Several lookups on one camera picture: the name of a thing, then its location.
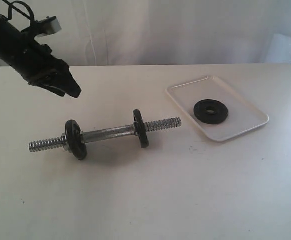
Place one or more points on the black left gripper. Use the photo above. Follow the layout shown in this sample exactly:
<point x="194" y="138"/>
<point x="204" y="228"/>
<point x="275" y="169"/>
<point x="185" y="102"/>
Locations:
<point x="38" y="65"/>

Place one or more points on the chrome threaded dumbbell bar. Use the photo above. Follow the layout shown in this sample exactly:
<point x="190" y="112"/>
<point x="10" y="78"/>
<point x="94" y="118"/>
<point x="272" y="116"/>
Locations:
<point x="104" y="134"/>

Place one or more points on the black weight plate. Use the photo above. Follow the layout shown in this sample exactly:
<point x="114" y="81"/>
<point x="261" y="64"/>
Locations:
<point x="210" y="111"/>
<point x="74" y="140"/>
<point x="140" y="129"/>

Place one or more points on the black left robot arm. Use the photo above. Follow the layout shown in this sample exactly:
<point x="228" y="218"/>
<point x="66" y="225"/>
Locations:
<point x="20" y="23"/>

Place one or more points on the white curtain backdrop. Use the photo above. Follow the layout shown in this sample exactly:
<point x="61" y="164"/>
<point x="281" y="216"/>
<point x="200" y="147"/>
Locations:
<point x="167" y="32"/>

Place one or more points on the white plastic tray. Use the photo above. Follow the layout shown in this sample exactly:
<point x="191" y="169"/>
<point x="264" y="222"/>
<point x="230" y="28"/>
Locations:
<point x="244" y="116"/>

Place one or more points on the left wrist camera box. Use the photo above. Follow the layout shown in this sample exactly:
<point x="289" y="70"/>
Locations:
<point x="47" y="27"/>

